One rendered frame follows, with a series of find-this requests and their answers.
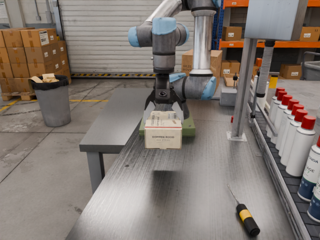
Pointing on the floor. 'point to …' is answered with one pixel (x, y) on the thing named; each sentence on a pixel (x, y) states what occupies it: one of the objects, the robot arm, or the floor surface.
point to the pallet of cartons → (29, 59)
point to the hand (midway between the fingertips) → (163, 124)
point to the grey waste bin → (55, 106)
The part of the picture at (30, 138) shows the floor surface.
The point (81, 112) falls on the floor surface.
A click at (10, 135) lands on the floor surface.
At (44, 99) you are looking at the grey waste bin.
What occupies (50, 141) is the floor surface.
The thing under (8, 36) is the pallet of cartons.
